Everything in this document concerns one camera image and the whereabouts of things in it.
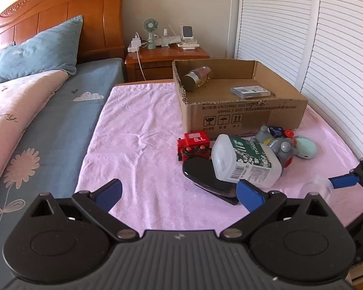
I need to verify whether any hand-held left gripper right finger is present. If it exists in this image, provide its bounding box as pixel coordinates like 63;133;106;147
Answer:
219;179;333;242

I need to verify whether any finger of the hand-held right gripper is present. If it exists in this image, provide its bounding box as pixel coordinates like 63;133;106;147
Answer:
328;169;363;189

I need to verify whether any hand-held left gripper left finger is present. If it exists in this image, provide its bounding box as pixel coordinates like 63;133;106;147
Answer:
29;179;140;242

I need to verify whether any transparent plastic cup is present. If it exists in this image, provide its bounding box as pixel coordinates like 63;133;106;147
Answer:
299;178;335;210

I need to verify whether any white bottle with green label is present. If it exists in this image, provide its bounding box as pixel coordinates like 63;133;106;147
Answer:
211;134;284;188

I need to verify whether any teal round toy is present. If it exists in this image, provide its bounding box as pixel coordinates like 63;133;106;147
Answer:
293;135;318;160

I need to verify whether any black digital timer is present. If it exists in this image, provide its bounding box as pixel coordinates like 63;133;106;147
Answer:
181;155;241;206

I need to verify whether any grey elephant toy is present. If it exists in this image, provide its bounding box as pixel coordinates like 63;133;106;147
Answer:
254;125;300;170

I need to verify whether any brown cardboard box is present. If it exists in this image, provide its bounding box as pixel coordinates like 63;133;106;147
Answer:
172;59;309;138

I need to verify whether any pink blanket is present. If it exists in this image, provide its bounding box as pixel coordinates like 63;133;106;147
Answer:
74;81;363;234

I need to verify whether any dark blue toy car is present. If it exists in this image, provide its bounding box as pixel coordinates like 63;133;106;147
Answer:
268;126;296;141

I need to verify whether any blue bed sheet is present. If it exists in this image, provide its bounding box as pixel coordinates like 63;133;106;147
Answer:
0;57;125;250

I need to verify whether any small grey flat box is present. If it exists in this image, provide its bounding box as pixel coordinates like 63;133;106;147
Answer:
230;85;272;100

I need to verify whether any pink duvet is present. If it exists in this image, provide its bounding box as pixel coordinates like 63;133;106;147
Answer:
0;69;69;188

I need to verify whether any wide white louvered door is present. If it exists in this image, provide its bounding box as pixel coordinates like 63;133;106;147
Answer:
301;0;363;159

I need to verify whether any glass jar with metal lid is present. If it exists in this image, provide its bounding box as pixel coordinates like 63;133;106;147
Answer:
181;66;213;92

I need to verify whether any wooden nightstand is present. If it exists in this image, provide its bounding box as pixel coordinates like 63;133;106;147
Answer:
125;47;211;83

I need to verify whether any white power strip with charger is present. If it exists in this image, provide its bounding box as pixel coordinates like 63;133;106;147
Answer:
128;33;143;53

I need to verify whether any blue pillow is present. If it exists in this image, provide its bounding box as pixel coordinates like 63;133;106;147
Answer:
0;15;83;89

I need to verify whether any small green desk fan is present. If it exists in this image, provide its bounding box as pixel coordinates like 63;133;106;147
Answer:
143;18;157;51

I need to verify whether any small screen on white stand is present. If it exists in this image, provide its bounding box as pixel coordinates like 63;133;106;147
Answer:
181;26;195;44

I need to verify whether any narrow white louvered door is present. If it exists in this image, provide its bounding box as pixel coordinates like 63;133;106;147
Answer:
234;0;322;89

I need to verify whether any wooden headboard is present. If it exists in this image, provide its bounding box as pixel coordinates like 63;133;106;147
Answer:
0;0;126;65

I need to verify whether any wooden bed frame edge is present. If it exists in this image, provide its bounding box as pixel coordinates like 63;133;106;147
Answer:
113;79;174;87

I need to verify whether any white charging cable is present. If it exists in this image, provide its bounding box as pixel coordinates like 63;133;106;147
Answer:
136;51;147;82

